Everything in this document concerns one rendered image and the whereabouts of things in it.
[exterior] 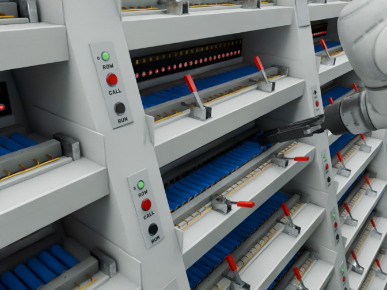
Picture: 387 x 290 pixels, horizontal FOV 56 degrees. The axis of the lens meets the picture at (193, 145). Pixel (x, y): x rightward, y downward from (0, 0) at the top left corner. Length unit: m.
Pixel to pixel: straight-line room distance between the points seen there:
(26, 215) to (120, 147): 0.16
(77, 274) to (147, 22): 0.41
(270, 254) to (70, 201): 0.59
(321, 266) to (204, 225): 0.62
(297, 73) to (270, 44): 0.12
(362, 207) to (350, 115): 0.81
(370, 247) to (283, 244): 0.78
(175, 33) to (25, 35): 0.28
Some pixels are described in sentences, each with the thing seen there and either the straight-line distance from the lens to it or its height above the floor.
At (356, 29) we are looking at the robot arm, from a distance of 0.72.
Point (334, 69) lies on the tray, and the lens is 1.31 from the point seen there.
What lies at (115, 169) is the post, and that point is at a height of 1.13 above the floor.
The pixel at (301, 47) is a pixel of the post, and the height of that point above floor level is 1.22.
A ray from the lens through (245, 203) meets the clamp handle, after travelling 0.72.
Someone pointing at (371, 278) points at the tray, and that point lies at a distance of 1.87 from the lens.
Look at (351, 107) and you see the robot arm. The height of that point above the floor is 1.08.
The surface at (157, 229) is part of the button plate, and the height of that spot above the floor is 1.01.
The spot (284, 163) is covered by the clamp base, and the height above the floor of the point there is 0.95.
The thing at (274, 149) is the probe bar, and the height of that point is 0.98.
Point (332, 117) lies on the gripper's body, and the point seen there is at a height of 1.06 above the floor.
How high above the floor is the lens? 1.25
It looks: 12 degrees down
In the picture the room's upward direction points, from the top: 13 degrees counter-clockwise
